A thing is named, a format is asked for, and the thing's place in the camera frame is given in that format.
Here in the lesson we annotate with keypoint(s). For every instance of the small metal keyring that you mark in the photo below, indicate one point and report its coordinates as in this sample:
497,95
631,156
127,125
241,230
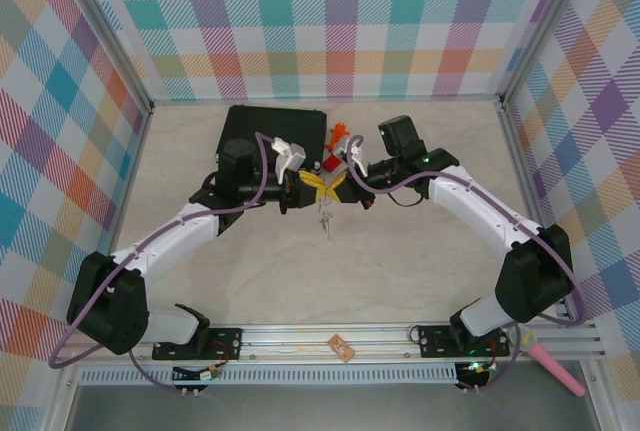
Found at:
327,206

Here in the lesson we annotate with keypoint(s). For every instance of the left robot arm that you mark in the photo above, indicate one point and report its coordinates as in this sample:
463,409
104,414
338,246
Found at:
165,236

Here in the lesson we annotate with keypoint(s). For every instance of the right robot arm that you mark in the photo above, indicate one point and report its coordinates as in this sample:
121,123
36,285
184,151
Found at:
480,206

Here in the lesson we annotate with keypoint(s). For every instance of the red plastic block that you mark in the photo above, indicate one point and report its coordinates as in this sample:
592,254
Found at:
332,165

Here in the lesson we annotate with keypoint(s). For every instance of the orange spiky plastic toy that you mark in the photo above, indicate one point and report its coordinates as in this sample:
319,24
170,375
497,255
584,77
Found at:
340,133

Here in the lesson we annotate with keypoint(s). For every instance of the black ribbed carry case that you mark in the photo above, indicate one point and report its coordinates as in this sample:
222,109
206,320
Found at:
270,121

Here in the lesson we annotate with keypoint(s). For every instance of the small wooden mousetrap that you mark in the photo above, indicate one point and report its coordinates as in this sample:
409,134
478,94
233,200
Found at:
341,347

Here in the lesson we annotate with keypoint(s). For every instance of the small connector board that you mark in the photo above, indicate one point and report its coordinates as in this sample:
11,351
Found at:
475,373
207,375

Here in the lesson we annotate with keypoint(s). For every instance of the pink cylinder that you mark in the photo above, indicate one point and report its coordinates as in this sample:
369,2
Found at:
555,370

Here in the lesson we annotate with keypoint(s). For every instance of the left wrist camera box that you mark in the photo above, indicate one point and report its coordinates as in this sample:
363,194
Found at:
295,151

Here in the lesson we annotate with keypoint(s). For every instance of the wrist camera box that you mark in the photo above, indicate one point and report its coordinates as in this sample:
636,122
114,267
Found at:
295,151
356,151

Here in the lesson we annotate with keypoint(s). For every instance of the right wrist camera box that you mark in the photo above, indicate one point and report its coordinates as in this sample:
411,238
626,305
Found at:
356,151

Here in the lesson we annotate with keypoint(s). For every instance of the aluminium frame back bar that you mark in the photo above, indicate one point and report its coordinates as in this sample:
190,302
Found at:
325,99

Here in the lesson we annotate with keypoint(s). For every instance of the aluminium frame side bar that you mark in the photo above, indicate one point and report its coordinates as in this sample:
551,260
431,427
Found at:
127,191
530,176

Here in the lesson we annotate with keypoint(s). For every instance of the aluminium mounting rail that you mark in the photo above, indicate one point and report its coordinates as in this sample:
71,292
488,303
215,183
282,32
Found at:
300,338

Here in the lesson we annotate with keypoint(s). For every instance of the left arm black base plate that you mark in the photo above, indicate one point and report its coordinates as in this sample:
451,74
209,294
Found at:
225,341

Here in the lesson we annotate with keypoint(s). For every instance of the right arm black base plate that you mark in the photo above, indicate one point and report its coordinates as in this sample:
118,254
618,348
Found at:
435,341

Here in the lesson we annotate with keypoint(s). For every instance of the aluminium frame post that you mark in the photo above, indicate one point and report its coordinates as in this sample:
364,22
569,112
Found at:
107,31
542,26

